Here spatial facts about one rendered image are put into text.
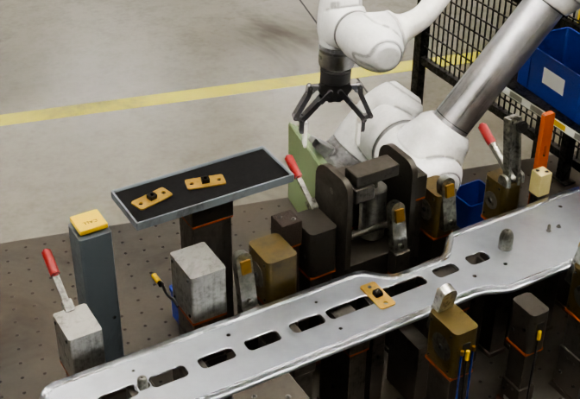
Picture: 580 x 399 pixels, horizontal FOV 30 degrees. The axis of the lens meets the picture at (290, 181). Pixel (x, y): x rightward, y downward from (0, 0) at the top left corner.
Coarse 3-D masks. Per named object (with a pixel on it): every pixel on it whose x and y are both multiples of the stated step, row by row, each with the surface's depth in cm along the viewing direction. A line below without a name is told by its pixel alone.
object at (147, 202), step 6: (156, 192) 228; (162, 192) 228; (168, 192) 228; (144, 198) 226; (150, 198) 224; (156, 198) 225; (162, 198) 226; (132, 204) 224; (138, 204) 224; (144, 204) 224; (150, 204) 224
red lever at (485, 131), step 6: (480, 126) 255; (486, 126) 255; (486, 132) 254; (486, 138) 254; (492, 138) 254; (492, 144) 253; (492, 150) 254; (498, 150) 253; (498, 156) 252; (498, 162) 253
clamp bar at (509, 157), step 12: (504, 120) 245; (516, 120) 244; (504, 132) 246; (516, 132) 247; (504, 144) 247; (516, 144) 248; (504, 156) 249; (516, 156) 249; (504, 168) 250; (516, 168) 251; (516, 180) 252
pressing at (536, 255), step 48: (576, 192) 258; (480, 240) 242; (528, 240) 242; (576, 240) 242; (336, 288) 227; (384, 288) 228; (432, 288) 227; (480, 288) 228; (192, 336) 214; (240, 336) 214; (288, 336) 215; (336, 336) 215; (48, 384) 202; (96, 384) 203; (192, 384) 203; (240, 384) 204
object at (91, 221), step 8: (72, 216) 221; (80, 216) 221; (88, 216) 221; (96, 216) 221; (72, 224) 220; (80, 224) 218; (88, 224) 218; (96, 224) 218; (104, 224) 219; (80, 232) 216; (88, 232) 217
